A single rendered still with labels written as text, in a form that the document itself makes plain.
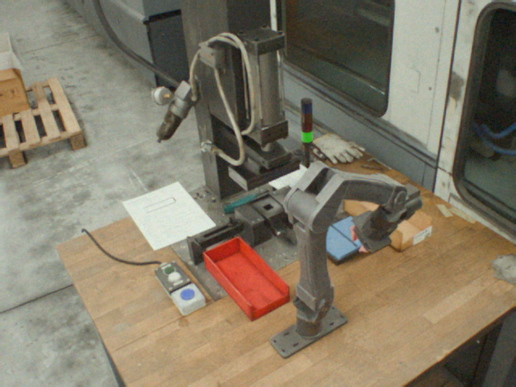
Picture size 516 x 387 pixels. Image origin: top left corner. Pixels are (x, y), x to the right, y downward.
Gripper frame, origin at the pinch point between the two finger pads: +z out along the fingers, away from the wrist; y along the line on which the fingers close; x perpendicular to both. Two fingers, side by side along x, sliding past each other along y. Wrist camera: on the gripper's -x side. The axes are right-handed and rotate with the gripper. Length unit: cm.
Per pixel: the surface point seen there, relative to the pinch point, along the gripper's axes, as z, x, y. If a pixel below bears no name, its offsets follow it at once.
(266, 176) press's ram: 0.3, 13.0, 28.3
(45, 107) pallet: 243, 24, 259
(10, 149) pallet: 218, 62, 212
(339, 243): 10.0, -0.8, 4.7
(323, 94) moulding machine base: 42, -52, 71
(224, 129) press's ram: 7, 13, 50
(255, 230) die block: 15.2, 17.5, 19.9
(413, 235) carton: 7.2, -22.4, -3.4
